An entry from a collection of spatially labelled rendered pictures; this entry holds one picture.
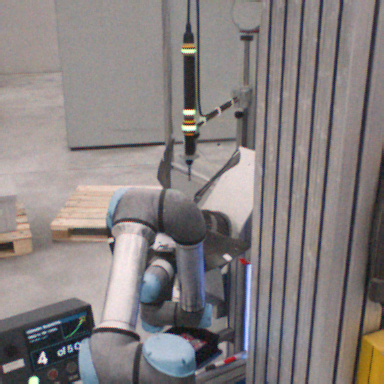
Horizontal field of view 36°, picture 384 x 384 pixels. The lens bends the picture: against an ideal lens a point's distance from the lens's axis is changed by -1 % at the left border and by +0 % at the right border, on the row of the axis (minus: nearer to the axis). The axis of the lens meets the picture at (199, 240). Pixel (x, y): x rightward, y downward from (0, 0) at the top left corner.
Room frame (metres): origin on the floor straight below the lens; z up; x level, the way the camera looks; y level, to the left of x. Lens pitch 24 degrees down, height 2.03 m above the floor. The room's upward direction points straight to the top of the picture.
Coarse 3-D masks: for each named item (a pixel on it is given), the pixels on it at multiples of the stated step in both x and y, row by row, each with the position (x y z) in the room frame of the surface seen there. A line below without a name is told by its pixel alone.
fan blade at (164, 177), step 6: (174, 138) 2.29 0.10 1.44; (168, 150) 2.29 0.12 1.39; (168, 156) 2.27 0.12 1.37; (162, 162) 2.34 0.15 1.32; (168, 162) 2.24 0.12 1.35; (162, 168) 2.32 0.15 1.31; (168, 168) 2.22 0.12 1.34; (162, 174) 2.31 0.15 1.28; (168, 174) 2.20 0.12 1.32; (162, 180) 2.31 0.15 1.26; (168, 180) 2.18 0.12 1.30; (162, 186) 2.31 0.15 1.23; (168, 186) 2.16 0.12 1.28
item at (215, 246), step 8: (208, 232) 1.93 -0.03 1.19; (208, 240) 1.87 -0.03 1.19; (216, 240) 1.88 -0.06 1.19; (224, 240) 1.88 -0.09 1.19; (232, 240) 1.87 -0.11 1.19; (240, 240) 1.87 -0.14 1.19; (208, 248) 1.82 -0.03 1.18; (216, 248) 1.82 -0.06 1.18; (224, 248) 1.82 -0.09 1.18; (240, 248) 1.81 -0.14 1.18; (248, 248) 1.81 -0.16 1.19; (208, 256) 1.78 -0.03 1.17; (216, 256) 1.78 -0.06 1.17; (232, 256) 1.77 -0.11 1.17; (208, 264) 1.75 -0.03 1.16; (216, 264) 1.74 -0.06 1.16
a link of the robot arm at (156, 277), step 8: (152, 272) 1.58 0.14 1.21; (160, 272) 1.59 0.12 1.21; (144, 280) 1.53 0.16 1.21; (152, 280) 1.54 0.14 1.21; (160, 280) 1.56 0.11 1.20; (168, 280) 1.61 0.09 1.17; (144, 288) 1.52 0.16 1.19; (152, 288) 1.52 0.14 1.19; (160, 288) 1.54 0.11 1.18; (144, 296) 1.52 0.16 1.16; (152, 296) 1.52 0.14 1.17; (160, 296) 1.55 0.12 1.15
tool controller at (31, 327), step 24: (24, 312) 1.32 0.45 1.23; (48, 312) 1.30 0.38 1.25; (72, 312) 1.29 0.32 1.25; (0, 336) 1.19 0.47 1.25; (24, 336) 1.21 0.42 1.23; (48, 336) 1.24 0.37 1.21; (72, 336) 1.27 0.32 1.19; (0, 360) 1.17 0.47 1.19; (24, 360) 1.20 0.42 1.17; (72, 360) 1.25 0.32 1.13
